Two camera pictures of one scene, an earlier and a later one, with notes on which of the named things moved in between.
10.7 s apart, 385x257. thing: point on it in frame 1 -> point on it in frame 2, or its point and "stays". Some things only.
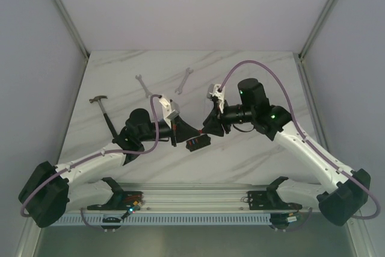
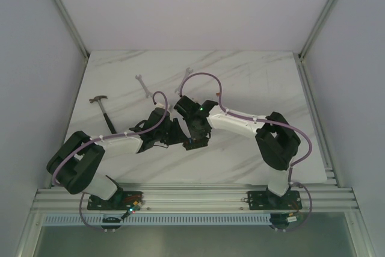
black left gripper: (174, 132) stays
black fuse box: (198, 142) stays
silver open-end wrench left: (147, 93) stays
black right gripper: (213, 123) -> (203, 133)
